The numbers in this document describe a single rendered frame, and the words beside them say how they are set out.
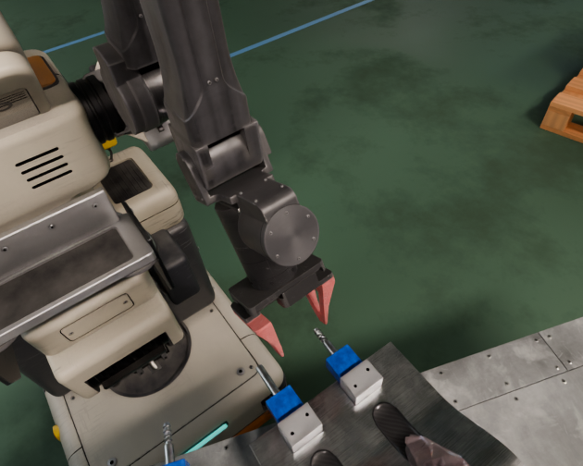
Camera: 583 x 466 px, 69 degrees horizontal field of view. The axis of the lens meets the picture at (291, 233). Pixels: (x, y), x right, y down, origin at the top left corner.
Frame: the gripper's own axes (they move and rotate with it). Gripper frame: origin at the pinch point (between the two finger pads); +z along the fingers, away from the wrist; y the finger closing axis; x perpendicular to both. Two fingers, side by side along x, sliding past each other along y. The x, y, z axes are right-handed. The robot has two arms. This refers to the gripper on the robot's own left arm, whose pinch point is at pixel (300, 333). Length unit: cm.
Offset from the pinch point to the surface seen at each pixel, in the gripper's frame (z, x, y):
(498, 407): 26.7, -8.9, 21.0
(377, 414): 17.6, -2.7, 4.5
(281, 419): 12.7, 3.0, -6.6
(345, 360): 12.4, 3.9, 6.0
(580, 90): 52, 88, 227
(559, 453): 30.8, -16.9, 22.1
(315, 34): -17, 259, 192
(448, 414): 19.6, -8.7, 11.8
